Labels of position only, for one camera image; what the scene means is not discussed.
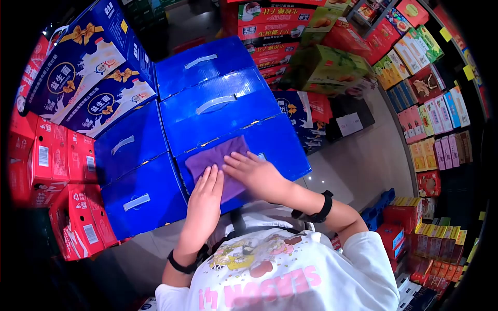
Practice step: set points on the person's right hand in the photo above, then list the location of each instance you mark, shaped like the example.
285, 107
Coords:
260, 179

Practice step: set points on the person's left hand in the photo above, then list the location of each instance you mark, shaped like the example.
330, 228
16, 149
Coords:
204, 210

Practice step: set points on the person's left fingers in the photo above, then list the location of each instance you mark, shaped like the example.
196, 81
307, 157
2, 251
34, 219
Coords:
210, 179

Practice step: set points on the person's right index finger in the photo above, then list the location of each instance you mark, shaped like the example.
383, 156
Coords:
235, 174

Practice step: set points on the person's right ring finger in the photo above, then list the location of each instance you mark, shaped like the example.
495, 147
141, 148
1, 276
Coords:
244, 158

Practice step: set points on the person's right little finger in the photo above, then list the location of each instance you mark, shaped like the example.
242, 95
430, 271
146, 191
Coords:
257, 157

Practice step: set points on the person's right middle finger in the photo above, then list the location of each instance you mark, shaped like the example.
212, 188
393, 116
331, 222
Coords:
237, 165

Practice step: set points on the purple cloth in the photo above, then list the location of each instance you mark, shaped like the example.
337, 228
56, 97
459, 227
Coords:
210, 157

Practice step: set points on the pile of dark blue cartons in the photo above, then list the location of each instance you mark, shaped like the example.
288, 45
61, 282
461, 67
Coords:
301, 116

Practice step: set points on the black wrist band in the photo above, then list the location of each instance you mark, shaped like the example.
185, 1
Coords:
325, 208
181, 267

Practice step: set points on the black box with white label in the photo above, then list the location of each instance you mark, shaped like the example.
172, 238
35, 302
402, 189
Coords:
350, 120

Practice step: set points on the green fruit-print carton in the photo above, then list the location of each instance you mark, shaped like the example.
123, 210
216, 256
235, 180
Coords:
334, 68

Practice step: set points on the dark blue bow-print carton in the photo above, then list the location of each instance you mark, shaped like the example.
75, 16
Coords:
81, 58
113, 103

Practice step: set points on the person's body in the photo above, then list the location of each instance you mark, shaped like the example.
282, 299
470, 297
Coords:
311, 280

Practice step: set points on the stack of red white cartons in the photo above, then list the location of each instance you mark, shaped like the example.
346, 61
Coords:
272, 27

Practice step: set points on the blue plastic pallet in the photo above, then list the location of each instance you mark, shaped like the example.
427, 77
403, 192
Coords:
379, 210

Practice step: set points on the full shop shelf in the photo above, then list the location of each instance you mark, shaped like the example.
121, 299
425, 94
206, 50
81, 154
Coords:
432, 112

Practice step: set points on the stack of red yellow boxes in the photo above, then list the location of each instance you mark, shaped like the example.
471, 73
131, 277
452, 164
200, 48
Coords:
432, 241

